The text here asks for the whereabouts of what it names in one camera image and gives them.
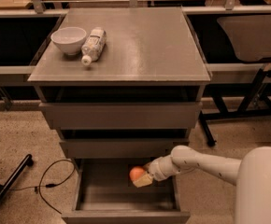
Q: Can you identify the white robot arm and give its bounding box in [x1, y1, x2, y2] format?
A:
[129, 146, 271, 224]

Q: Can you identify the grey plastic bin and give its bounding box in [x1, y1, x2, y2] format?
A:
[217, 14, 271, 63]

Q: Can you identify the clear plastic water bottle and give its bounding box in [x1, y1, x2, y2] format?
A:
[81, 27, 107, 67]

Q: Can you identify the grey middle drawer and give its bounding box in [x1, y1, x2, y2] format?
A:
[60, 138, 189, 159]

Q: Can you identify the white ceramic bowl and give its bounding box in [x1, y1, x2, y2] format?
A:
[50, 27, 87, 55]

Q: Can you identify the black floor cable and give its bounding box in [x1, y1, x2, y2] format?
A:
[9, 159, 77, 216]

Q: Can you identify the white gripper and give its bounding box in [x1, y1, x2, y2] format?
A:
[132, 156, 180, 188]

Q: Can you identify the grey open bottom drawer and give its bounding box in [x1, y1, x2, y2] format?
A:
[62, 158, 190, 224]

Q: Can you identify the orange fruit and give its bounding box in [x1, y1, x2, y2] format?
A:
[129, 166, 146, 182]

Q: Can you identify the black table stand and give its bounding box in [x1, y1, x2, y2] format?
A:
[199, 68, 271, 147]

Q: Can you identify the grey top drawer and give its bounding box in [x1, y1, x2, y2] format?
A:
[39, 102, 202, 130]

